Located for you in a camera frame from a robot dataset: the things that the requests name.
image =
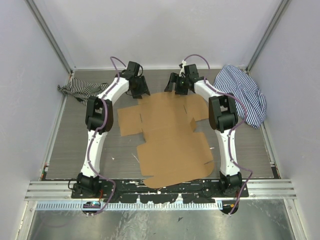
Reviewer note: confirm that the right aluminium frame post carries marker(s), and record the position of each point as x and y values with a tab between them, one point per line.
283	5

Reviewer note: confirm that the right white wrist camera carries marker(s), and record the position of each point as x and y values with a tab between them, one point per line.
182	68

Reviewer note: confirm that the aluminium frame post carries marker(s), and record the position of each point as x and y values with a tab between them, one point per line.
283	5
48	34

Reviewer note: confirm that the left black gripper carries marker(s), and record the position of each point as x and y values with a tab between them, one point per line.
143	90

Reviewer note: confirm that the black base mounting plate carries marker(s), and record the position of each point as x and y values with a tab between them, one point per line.
130	191

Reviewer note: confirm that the black white striped cloth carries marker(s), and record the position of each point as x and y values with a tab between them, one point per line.
81	90

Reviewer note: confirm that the slotted grey cable duct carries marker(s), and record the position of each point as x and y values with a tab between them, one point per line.
138	206

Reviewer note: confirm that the blue white striped cloth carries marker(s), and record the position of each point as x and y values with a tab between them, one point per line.
253	104

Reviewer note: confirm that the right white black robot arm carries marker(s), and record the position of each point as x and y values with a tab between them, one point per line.
222	116

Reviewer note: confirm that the left aluminium frame post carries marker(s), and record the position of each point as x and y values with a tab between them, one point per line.
48	34

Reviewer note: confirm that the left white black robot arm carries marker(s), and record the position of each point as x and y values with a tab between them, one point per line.
99	120

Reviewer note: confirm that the brown cardboard box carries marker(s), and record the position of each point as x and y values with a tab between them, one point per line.
173	151

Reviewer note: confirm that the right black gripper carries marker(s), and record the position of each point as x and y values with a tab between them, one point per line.
174	79

